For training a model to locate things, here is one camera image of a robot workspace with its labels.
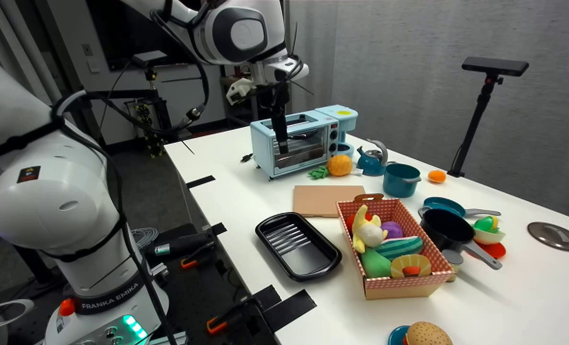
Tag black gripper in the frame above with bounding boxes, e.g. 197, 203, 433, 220
268, 80, 295, 155

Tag yellow toy banana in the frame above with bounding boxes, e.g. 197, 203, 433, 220
350, 203, 389, 255

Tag orange toy pineapple green leaves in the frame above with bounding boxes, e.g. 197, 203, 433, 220
306, 153, 356, 180

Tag wooden cutting board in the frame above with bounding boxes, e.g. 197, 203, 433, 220
291, 184, 368, 218

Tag teal toy kettle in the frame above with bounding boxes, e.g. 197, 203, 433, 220
356, 140, 391, 178

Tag teal toy pot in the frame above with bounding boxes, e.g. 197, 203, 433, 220
381, 161, 423, 199

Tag purple toy vegetable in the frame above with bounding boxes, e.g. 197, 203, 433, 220
379, 220, 406, 239

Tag green toy pepper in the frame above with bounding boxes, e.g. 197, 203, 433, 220
360, 247, 395, 278

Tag small orange toy fruit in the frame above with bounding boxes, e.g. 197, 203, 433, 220
427, 167, 448, 186

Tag green toy cucumber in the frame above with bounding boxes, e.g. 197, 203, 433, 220
375, 236, 425, 261

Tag yellow toy pineapple slice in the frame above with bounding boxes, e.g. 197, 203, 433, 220
389, 253, 433, 280

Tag black toy frying pan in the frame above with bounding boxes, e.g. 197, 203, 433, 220
419, 209, 504, 272

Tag green toy vegetable in bowl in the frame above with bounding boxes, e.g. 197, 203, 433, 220
471, 215, 508, 247

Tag teal toy plate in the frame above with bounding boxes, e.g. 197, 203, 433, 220
385, 324, 414, 345

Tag toy burger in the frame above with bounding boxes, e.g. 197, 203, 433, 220
404, 320, 454, 345

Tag light blue toaster oven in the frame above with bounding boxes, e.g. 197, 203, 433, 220
249, 103, 360, 180

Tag black ribbed grill tray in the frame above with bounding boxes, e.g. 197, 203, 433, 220
255, 211, 343, 284

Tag red checkered cardboard basket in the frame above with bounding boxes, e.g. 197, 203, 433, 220
335, 192, 456, 301

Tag round metal table grommet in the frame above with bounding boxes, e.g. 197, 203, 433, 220
527, 220, 569, 253

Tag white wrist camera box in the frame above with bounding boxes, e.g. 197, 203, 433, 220
266, 57, 310, 84

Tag orange handled clamp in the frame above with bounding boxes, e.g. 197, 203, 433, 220
178, 245, 218, 272
205, 299, 260, 337

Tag teal toy pan grey handle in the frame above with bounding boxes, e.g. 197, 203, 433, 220
416, 195, 502, 220

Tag black camera on tripod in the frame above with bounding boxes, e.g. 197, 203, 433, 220
446, 55, 531, 178

